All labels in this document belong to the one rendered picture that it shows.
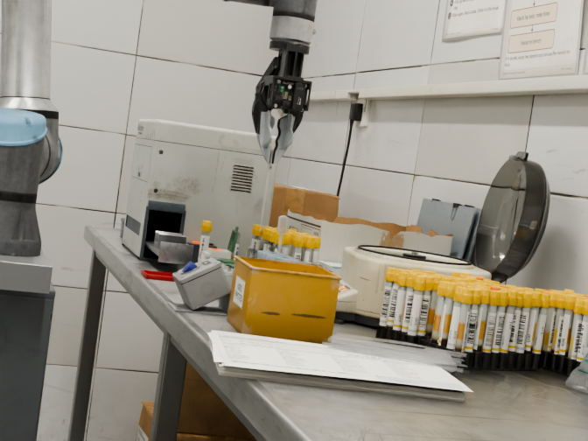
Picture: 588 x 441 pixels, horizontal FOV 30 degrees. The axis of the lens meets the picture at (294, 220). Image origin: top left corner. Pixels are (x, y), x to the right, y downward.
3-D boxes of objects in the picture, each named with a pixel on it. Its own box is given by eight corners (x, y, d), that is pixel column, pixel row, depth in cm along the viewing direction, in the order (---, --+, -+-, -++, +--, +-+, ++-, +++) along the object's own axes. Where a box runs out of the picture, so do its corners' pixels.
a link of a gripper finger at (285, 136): (279, 164, 190) (285, 112, 190) (269, 163, 196) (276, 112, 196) (296, 166, 191) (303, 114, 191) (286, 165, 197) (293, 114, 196)
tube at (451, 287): (435, 355, 156) (445, 281, 155) (446, 357, 155) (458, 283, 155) (435, 358, 154) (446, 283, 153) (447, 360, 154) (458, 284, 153)
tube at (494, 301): (480, 367, 154) (493, 290, 153) (475, 364, 155) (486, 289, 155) (491, 367, 154) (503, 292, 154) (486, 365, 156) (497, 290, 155)
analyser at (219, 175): (121, 244, 257) (137, 117, 255) (233, 257, 265) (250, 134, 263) (140, 262, 227) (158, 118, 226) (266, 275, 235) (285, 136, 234)
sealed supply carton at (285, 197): (227, 242, 306) (237, 176, 305) (309, 252, 310) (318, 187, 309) (242, 254, 276) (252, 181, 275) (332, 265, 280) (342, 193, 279)
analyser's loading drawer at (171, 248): (142, 249, 234) (145, 225, 233) (172, 252, 236) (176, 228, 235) (157, 262, 214) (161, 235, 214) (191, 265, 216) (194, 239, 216)
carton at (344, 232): (276, 276, 234) (285, 207, 233) (399, 290, 243) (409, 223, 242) (310, 295, 211) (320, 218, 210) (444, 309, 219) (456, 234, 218)
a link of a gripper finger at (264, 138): (260, 161, 189) (268, 108, 189) (251, 160, 195) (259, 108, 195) (276, 164, 190) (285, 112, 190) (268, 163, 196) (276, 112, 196)
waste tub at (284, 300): (225, 320, 165) (234, 255, 165) (310, 329, 169) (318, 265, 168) (241, 337, 152) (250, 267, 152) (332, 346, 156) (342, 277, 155)
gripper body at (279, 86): (267, 108, 187) (276, 38, 186) (254, 108, 195) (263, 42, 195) (309, 115, 189) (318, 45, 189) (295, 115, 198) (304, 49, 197)
